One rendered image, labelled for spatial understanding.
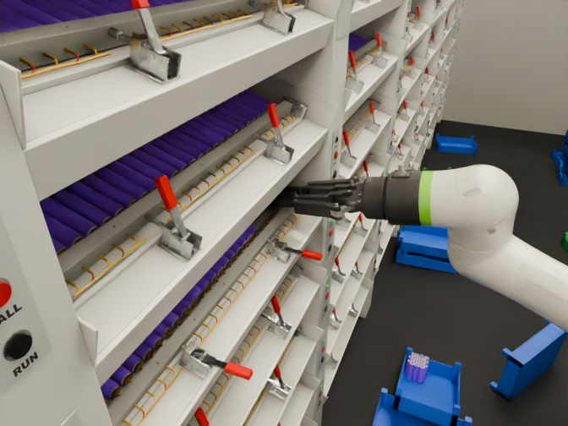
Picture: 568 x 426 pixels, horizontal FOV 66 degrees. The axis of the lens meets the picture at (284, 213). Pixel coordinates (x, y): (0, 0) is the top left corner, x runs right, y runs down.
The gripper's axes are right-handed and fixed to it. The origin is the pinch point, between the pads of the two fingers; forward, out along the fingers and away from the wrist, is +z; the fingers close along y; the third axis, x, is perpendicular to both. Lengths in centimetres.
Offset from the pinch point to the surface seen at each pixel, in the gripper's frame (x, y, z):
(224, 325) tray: 7.1, 28.4, -1.7
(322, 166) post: -2.4, -8.8, -5.5
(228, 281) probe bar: 3.4, 22.6, 0.0
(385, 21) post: -21, -79, -5
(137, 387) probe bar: 3.3, 43.8, 0.2
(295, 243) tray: 7.8, 4.0, -2.9
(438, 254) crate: 95, -127, -11
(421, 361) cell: 97, -57, -13
